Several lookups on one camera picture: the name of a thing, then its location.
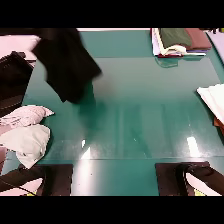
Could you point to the black garment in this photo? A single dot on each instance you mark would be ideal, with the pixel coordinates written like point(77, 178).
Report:
point(66, 66)

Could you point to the pink garment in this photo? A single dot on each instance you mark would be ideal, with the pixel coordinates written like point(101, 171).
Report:
point(25, 115)

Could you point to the pale green garment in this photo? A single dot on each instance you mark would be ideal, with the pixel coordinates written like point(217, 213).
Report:
point(28, 141)

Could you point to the dark green garment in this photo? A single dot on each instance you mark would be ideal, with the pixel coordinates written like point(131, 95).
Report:
point(175, 36)

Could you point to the dark brown garment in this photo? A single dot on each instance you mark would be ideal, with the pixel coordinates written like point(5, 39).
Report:
point(13, 80)

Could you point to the orange garment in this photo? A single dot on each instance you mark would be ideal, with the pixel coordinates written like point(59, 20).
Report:
point(220, 126)

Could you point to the maroon garment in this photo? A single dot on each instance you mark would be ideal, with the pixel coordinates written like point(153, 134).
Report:
point(199, 38)

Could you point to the lavender garment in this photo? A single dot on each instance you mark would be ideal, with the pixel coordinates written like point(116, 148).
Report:
point(217, 40)

